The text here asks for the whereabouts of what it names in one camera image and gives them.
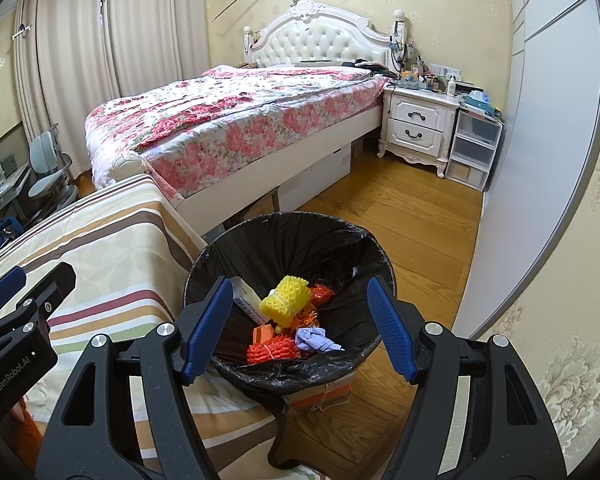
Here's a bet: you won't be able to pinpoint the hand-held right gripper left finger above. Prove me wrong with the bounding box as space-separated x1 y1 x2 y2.
34 276 234 480

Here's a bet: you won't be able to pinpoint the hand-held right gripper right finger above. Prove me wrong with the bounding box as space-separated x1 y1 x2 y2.
367 276 568 480

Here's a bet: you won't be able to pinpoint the grey study desk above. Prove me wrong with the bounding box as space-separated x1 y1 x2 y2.
0 162 33 241

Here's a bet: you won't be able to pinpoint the black bag trash bin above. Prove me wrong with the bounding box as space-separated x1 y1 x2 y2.
182 211 396 471

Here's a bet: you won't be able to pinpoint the lilac tissue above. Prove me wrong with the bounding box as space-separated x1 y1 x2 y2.
294 327 343 358

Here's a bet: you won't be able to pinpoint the white wardrobe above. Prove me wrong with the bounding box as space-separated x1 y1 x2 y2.
450 0 600 341

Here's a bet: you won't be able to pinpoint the white storage box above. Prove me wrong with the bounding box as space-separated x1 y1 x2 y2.
277 142 353 211

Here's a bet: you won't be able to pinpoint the orange-red plastic bag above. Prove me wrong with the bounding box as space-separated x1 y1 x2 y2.
307 282 336 306

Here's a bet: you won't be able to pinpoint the dark cloth pile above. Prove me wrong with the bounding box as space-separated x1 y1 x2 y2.
347 59 396 80

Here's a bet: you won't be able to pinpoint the white cardboard carton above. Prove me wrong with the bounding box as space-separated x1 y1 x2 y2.
230 275 266 326

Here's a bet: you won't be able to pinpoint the hanging charger cables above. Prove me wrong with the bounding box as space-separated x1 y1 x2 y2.
389 10 416 68

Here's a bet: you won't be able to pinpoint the white nightstand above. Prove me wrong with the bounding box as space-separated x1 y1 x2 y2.
377 85 461 178

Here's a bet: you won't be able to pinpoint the orange plastic bag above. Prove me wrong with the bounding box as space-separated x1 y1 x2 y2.
290 310 321 331

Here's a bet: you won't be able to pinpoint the grey desk chair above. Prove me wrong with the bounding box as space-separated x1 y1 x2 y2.
27 131 78 211

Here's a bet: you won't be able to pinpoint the beige curtain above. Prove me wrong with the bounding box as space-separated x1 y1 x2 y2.
102 0 213 106
12 0 113 181

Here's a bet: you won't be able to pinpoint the white tufted bed frame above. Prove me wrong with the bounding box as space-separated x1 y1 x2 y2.
92 0 406 233

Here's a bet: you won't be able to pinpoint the orange-red foam fruit net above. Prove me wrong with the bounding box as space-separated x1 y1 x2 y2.
246 336 301 365

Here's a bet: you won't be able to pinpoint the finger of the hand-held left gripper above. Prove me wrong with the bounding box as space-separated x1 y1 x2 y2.
0 266 27 313
0 261 77 356

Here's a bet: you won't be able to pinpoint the yellow foam fruit net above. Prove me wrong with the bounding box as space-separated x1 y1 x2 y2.
259 275 313 328

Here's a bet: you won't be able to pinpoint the cardboard box with string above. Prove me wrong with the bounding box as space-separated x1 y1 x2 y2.
282 372 356 411

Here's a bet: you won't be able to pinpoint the floral quilt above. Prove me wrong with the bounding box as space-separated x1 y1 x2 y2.
85 65 388 201

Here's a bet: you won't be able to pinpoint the clear plastic drawer unit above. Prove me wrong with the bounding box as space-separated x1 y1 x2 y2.
445 107 503 193

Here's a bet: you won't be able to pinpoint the blue crate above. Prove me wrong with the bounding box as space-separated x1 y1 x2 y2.
0 217 21 246

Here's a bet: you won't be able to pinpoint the blue tissue box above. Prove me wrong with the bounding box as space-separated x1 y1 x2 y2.
462 89 503 122

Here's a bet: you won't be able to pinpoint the pile of small toiletries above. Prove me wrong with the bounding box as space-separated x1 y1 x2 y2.
395 57 463 96

